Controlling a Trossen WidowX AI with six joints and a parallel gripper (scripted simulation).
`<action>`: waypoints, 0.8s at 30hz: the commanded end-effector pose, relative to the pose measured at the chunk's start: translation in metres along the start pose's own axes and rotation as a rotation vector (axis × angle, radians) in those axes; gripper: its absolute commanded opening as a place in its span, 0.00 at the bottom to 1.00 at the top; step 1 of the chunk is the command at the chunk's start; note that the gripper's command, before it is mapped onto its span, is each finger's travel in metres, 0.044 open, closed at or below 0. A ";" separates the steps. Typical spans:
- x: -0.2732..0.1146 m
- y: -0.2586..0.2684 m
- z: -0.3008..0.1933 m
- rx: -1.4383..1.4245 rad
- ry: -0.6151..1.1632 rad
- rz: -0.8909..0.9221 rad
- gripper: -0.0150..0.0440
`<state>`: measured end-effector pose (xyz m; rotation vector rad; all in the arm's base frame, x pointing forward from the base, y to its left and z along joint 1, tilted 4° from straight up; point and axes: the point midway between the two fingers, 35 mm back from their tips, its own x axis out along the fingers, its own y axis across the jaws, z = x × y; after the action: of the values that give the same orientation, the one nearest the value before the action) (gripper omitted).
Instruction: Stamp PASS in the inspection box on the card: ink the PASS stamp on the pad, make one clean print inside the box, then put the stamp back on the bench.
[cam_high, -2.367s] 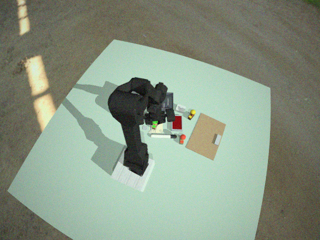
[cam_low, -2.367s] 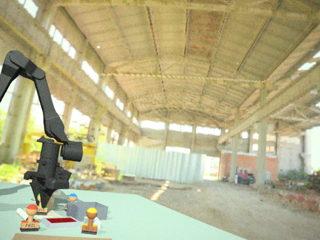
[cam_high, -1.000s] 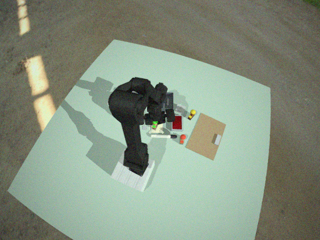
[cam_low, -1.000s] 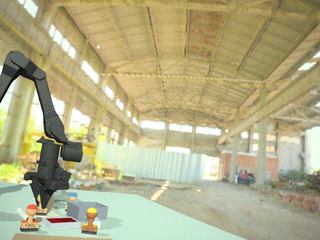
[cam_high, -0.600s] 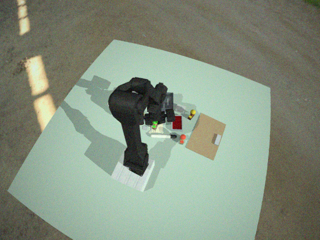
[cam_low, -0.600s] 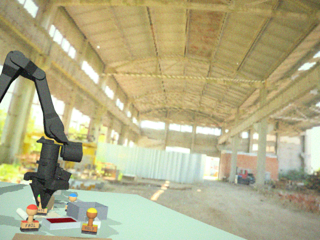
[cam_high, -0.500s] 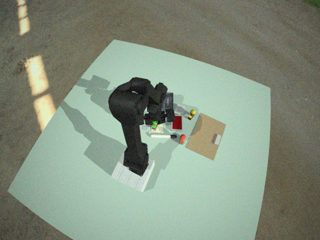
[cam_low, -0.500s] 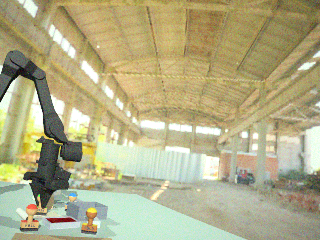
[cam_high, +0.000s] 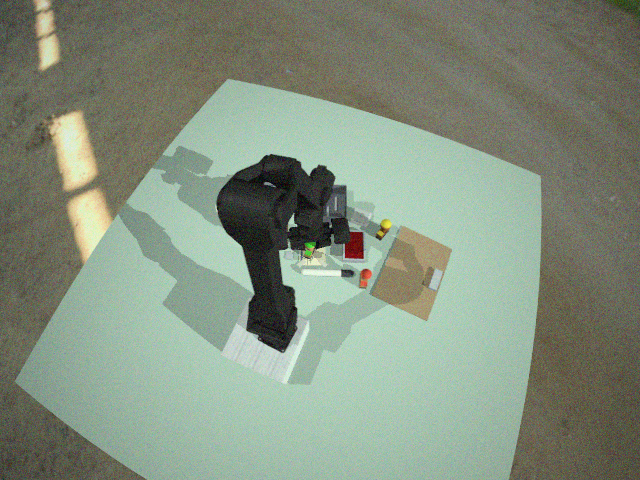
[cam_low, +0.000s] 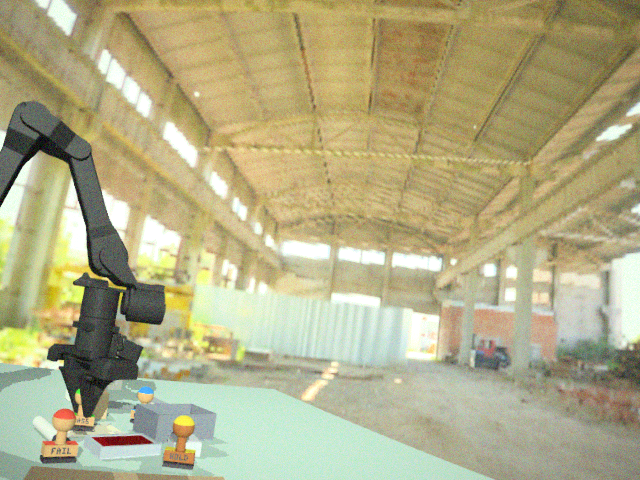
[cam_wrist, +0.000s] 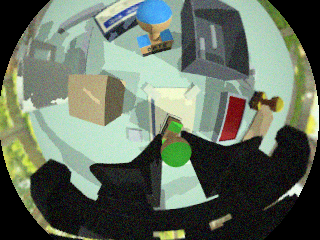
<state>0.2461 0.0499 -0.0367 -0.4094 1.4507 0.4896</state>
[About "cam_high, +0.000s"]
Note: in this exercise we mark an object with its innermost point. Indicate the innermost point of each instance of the tan clipboard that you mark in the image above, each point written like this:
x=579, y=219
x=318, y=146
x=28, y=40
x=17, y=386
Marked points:
x=413, y=273

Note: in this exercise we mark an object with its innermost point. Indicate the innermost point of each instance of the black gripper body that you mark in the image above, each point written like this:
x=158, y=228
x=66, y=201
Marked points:
x=340, y=229

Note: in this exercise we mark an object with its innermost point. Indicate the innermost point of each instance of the wooden fail stamp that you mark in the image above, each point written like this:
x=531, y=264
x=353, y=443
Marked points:
x=365, y=274

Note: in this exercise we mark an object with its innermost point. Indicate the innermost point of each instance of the wooden rubber stamp with yellow knob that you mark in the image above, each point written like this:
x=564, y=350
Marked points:
x=385, y=226

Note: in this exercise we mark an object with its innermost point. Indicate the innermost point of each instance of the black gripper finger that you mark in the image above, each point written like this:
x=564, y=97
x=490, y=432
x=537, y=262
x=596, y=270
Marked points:
x=322, y=244
x=298, y=247

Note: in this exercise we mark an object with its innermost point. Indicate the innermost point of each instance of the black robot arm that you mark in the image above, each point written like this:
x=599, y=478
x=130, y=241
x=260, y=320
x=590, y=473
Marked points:
x=254, y=215

